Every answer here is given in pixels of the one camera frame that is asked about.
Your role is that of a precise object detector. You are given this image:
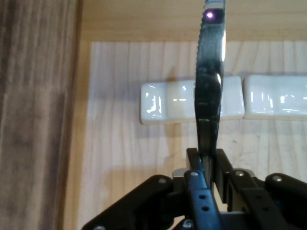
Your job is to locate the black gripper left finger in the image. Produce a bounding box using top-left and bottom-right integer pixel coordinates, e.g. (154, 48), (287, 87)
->
(81, 148), (223, 230)

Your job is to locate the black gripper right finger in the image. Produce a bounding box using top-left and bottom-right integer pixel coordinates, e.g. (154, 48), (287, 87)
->
(214, 148), (307, 230)

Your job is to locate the light wooden drawer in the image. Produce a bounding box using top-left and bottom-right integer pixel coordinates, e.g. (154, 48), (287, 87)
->
(56, 0), (307, 230)

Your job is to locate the silver table knife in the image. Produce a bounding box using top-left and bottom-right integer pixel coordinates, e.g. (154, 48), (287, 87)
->
(194, 0), (227, 190)

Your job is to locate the dark wooden drawer cabinet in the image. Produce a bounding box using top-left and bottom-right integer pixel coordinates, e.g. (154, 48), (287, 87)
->
(0, 0), (84, 230)

